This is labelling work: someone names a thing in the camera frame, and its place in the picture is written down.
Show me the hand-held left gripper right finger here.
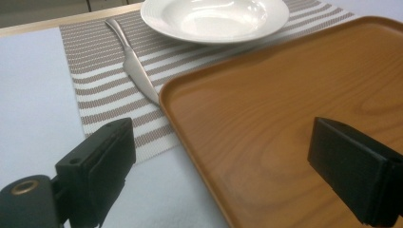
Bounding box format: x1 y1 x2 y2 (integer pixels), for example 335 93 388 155
307 116 403 228

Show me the white deep plate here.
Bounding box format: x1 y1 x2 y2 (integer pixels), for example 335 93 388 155
140 0 291 45

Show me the silver table knife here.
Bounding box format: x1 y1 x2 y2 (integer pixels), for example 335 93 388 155
105 17 161 106

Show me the wooden tray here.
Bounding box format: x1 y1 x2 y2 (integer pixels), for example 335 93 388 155
159 15 403 228

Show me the striped placemat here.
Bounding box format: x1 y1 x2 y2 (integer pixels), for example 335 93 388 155
58 0 358 165

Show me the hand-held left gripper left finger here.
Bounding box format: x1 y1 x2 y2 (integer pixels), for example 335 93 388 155
54 117 137 228

